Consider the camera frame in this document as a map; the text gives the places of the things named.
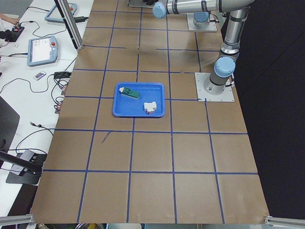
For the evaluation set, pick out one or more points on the black power adapter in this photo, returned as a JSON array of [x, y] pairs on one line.
[[80, 19]]

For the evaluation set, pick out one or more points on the near teach pendant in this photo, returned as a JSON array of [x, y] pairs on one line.
[[42, 51]]

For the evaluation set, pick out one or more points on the white circuit breaker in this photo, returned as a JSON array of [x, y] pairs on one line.
[[150, 108]]

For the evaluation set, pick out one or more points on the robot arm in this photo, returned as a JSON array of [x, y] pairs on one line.
[[202, 20], [238, 10]]

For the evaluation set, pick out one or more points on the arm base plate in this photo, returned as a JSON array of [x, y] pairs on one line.
[[209, 92], [192, 28]]

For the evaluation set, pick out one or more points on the green relay module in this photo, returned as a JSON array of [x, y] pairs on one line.
[[129, 92]]

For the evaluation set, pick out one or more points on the aluminium frame post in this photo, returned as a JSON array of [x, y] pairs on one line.
[[70, 23]]

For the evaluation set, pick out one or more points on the small remote control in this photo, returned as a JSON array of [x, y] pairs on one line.
[[39, 75]]

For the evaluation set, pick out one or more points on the blue plastic tray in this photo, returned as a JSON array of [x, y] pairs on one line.
[[124, 106]]

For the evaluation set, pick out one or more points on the black camera stand base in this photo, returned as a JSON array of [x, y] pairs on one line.
[[26, 167]]

